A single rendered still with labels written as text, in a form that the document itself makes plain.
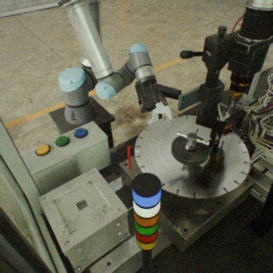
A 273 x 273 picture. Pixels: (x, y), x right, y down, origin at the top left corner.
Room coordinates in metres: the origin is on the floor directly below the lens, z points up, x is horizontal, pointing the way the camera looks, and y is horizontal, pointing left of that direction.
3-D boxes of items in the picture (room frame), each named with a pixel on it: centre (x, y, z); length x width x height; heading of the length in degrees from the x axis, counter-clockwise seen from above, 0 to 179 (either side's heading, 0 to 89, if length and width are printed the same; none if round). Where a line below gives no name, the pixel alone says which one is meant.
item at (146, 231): (0.21, -0.01, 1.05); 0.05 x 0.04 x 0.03; 33
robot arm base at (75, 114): (0.94, 0.26, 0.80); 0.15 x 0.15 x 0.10
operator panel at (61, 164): (0.58, 0.24, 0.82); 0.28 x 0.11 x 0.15; 123
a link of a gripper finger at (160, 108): (0.66, -0.10, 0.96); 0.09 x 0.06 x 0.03; 14
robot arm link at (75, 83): (0.95, 0.26, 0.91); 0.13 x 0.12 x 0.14; 145
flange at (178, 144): (0.48, -0.16, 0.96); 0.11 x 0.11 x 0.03
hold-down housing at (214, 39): (0.54, -0.21, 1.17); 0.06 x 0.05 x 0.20; 114
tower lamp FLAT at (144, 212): (0.21, -0.01, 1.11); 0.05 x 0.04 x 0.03; 33
